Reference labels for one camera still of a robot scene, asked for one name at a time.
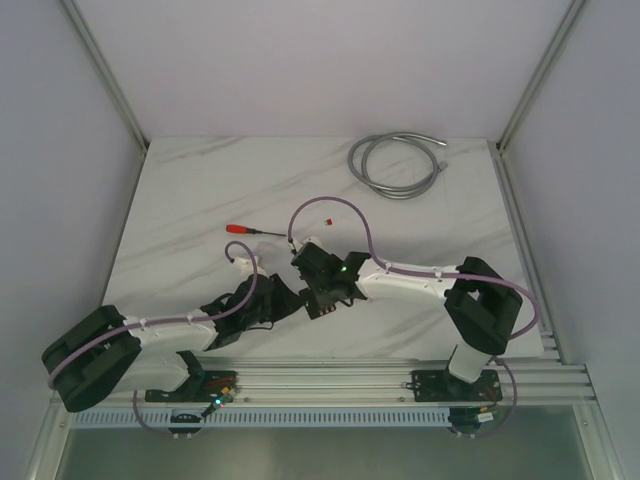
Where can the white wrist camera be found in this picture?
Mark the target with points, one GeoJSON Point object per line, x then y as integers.
{"type": "Point", "coordinates": [297, 244]}
{"type": "Point", "coordinates": [248, 265]}

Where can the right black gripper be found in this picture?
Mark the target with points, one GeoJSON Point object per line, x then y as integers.
{"type": "Point", "coordinates": [309, 282]}

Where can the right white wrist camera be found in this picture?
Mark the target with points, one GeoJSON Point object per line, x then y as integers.
{"type": "Point", "coordinates": [297, 244]}

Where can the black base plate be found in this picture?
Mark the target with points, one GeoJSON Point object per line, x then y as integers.
{"type": "Point", "coordinates": [442, 387]}
{"type": "Point", "coordinates": [198, 388]}

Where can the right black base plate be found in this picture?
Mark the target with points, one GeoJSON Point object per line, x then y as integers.
{"type": "Point", "coordinates": [442, 387]}

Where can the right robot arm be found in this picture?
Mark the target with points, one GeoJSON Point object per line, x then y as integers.
{"type": "Point", "coordinates": [481, 305]}

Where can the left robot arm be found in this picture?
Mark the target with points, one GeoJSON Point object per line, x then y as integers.
{"type": "Point", "coordinates": [107, 353]}

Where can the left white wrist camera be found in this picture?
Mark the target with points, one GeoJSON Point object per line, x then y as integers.
{"type": "Point", "coordinates": [248, 265]}

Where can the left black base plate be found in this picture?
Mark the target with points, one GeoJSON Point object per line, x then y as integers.
{"type": "Point", "coordinates": [198, 388]}

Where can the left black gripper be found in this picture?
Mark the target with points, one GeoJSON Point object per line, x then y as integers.
{"type": "Point", "coordinates": [273, 298]}

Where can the red handled screwdriver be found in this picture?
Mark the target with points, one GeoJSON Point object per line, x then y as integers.
{"type": "Point", "coordinates": [244, 230]}

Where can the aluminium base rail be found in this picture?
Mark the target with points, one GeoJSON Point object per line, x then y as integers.
{"type": "Point", "coordinates": [381, 382]}

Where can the slotted grey cable duct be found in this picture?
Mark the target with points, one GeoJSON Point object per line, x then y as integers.
{"type": "Point", "coordinates": [270, 417]}

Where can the black fuse box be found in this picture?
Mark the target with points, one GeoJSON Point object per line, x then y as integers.
{"type": "Point", "coordinates": [318, 302]}

